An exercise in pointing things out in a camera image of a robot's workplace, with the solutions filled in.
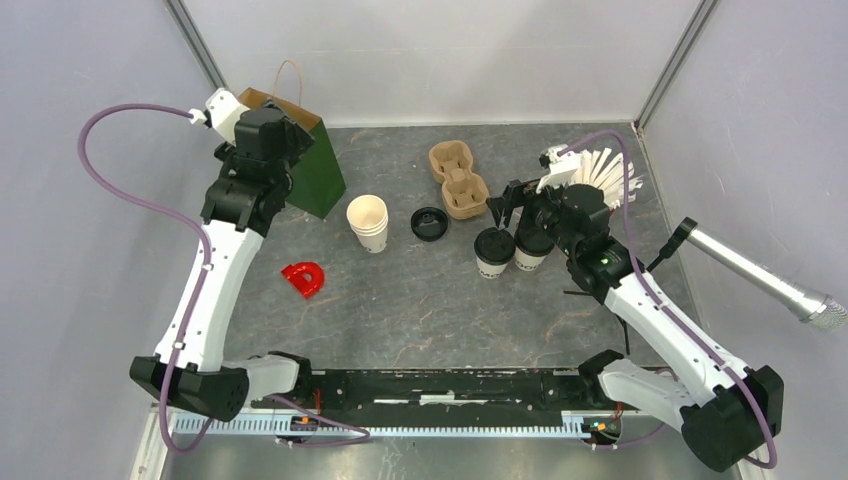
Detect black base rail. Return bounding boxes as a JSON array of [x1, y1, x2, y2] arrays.
[[286, 368, 622, 428]]

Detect single white paper cup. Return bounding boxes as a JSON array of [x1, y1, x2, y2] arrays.
[[514, 248, 547, 272]]

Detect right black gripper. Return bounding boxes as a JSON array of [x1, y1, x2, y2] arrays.
[[485, 171, 578, 257]]

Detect stack of cardboard cup carriers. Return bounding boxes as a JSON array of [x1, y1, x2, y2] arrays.
[[428, 140, 489, 220]]

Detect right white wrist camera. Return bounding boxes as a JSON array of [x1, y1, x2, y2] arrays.
[[536, 144, 583, 194]]

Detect single black lid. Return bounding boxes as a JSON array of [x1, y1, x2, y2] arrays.
[[515, 226, 555, 257]]

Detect green paper bag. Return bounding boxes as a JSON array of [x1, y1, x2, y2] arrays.
[[237, 59, 346, 220]]

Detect red D-shaped object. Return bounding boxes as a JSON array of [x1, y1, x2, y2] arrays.
[[281, 262, 325, 299]]

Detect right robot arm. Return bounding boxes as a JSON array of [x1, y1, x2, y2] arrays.
[[486, 180, 784, 472]]

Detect silver microphone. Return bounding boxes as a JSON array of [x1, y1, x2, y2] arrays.
[[672, 217, 847, 333]]

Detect stack of black lids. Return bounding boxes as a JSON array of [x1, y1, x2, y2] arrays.
[[410, 207, 449, 242]]

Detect stack of white paper cups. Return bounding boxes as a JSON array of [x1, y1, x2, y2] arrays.
[[346, 194, 389, 253]]

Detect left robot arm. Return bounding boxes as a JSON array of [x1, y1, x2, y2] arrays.
[[129, 101, 314, 422]]

